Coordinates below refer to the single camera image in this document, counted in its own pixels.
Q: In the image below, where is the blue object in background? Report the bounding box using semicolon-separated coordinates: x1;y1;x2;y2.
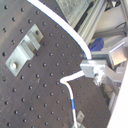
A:
90;38;104;52

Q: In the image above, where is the aluminium extrusion frame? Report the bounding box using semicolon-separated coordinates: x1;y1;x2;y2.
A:
78;0;128;43

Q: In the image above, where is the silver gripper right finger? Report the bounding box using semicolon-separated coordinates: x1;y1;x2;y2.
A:
92;41;127;68

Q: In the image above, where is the metal cable clip bracket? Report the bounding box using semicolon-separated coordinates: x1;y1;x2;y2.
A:
5;24;43;76

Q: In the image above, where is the black perforated breadboard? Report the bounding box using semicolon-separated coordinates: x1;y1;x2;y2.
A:
0;0;110;128

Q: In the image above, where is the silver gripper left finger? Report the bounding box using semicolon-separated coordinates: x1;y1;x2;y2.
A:
80;60;121;94

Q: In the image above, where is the small metal clip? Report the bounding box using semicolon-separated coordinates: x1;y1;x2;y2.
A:
77;111;85;124

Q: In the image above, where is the white cable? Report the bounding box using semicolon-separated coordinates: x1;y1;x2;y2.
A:
27;0;92;128

